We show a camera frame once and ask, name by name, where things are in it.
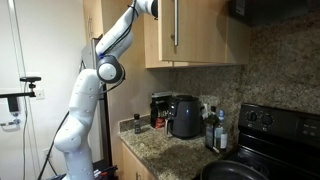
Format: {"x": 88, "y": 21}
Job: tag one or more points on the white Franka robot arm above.
{"x": 83, "y": 100}

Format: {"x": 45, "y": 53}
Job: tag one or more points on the open wooden cupboard door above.
{"x": 200, "y": 30}

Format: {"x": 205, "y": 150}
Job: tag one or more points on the wooden cupboard above fridge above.
{"x": 93, "y": 16}

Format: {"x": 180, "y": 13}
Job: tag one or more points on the wooden fridge side panel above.
{"x": 133, "y": 93}

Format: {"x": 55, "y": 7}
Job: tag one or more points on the dark pepper shaker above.
{"x": 137, "y": 125}

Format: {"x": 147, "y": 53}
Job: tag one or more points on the dark olive oil bottle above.
{"x": 210, "y": 131}

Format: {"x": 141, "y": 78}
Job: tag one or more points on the blue capped glass bottle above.
{"x": 221, "y": 135}

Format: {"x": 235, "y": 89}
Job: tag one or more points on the wooden lower cabinet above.
{"x": 131, "y": 163}

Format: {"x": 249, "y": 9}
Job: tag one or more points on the black stove knob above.
{"x": 251, "y": 116}
{"x": 266, "y": 120}

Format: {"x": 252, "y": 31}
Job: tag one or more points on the red and black clamps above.
{"x": 106, "y": 172}

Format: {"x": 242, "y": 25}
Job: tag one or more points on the black frying pan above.
{"x": 230, "y": 171}

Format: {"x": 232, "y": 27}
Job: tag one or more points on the black electric stove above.
{"x": 283, "y": 150}

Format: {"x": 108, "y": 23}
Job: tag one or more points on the black range hood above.
{"x": 273, "y": 11}

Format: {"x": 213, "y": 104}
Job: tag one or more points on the silver door lever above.
{"x": 10, "y": 123}

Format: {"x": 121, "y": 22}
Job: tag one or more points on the white room door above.
{"x": 6, "y": 50}

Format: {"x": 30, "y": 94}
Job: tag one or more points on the white wall outlet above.
{"x": 204, "y": 111}

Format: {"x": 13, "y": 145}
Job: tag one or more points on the wooden wall cupboard body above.
{"x": 238, "y": 43}

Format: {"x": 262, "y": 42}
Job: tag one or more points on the white wall switch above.
{"x": 39, "y": 94}

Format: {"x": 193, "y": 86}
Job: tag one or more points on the black camera on stand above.
{"x": 30, "y": 79}

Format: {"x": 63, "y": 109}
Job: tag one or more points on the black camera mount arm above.
{"x": 13, "y": 104}

